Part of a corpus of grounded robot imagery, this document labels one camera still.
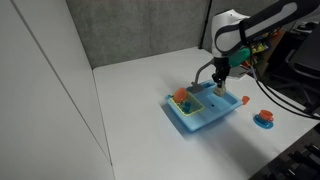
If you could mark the grey toy faucet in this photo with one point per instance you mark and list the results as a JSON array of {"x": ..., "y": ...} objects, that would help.
[{"x": 200, "y": 75}]

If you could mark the black equipment rig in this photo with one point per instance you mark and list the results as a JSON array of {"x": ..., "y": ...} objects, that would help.
[{"x": 293, "y": 156}]

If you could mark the yellow-green dish rack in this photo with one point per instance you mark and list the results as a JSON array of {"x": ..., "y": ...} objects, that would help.
[{"x": 195, "y": 108}]

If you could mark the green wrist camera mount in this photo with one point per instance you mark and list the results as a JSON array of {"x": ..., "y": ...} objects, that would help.
[{"x": 241, "y": 56}]

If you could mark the small blue toy cup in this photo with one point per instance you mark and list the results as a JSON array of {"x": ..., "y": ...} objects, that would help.
[{"x": 187, "y": 106}]

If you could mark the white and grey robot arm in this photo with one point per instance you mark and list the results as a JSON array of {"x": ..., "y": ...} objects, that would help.
[{"x": 266, "y": 20}]

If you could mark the black tripod pole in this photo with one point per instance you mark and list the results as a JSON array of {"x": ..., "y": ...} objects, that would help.
[{"x": 205, "y": 23}]

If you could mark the small orange cup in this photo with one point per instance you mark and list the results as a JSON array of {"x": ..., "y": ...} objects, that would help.
[{"x": 245, "y": 100}]

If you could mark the light blue toy sink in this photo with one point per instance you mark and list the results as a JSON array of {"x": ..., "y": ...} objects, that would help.
[{"x": 216, "y": 106}]

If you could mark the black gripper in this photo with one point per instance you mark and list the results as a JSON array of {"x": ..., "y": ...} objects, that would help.
[{"x": 221, "y": 70}]

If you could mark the shelf with colourful toys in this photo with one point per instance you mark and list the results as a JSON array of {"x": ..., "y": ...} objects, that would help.
[{"x": 263, "y": 41}]

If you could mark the blue saucer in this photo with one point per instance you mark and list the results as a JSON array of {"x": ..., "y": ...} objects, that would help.
[{"x": 263, "y": 124}]

